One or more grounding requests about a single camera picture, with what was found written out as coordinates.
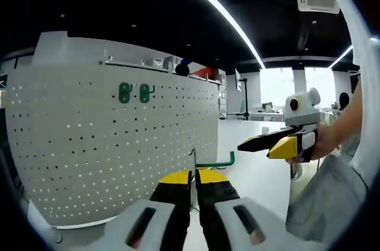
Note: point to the white perforated mounting plate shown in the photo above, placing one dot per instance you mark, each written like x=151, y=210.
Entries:
x=104, y=150

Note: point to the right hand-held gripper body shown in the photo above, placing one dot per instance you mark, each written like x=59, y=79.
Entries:
x=302, y=113

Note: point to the person's right hand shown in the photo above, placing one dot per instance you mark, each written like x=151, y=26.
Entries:
x=326, y=141

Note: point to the storage shelf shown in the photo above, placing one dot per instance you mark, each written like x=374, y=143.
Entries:
x=148, y=65

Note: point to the person's white shirt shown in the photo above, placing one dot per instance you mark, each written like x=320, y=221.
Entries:
x=362, y=40

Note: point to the thin side-on monitor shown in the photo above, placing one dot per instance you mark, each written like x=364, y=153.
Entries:
x=237, y=80

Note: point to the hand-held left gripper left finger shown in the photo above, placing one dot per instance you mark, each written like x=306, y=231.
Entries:
x=175, y=218

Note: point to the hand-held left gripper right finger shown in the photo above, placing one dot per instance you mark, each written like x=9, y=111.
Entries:
x=213, y=218

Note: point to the black tripod stand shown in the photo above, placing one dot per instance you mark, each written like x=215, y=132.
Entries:
x=245, y=99

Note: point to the grey mesh office chair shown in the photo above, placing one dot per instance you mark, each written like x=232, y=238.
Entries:
x=326, y=203

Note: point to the ceiling light strip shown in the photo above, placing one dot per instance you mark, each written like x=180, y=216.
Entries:
x=341, y=56
x=225, y=16

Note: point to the green hook assembly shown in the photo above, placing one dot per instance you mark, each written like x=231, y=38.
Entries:
x=144, y=94
x=216, y=163
x=124, y=94

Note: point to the white paper cup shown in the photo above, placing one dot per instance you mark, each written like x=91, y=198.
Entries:
x=265, y=130

